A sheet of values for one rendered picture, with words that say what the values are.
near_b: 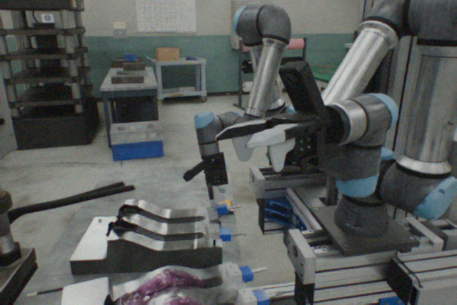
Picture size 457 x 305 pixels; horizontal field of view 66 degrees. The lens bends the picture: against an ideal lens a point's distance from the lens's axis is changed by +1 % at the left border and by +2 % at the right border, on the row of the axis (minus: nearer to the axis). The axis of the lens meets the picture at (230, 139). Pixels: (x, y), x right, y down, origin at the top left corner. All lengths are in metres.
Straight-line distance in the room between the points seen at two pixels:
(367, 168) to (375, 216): 0.37
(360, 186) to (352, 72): 0.26
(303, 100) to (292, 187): 0.95
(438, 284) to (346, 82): 0.60
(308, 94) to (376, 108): 0.16
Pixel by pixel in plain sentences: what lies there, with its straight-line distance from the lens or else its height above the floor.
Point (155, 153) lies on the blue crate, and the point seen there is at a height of 0.06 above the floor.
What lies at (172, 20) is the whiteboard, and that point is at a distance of 7.41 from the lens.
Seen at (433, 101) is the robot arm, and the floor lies 1.44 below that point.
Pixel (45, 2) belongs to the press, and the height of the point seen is 1.79.
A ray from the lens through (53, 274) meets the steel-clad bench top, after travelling 1.38.
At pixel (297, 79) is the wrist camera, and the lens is 0.53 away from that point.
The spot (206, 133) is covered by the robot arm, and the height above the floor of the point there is 1.23.
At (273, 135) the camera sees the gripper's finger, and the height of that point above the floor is 1.46.
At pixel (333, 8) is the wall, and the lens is 8.52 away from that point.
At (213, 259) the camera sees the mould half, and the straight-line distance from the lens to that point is 1.24.
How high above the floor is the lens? 1.61
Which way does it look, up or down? 19 degrees down
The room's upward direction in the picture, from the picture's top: straight up
